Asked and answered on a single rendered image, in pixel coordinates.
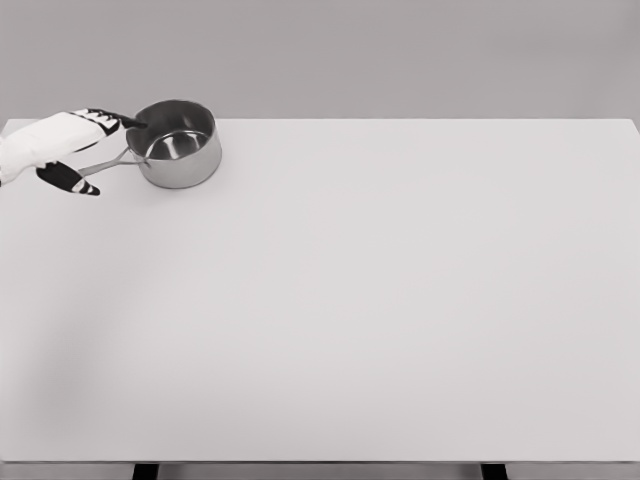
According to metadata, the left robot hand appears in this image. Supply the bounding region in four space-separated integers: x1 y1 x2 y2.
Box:
8 106 149 197

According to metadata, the stainless steel saucepan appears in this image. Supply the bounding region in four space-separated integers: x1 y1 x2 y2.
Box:
74 98 223 190

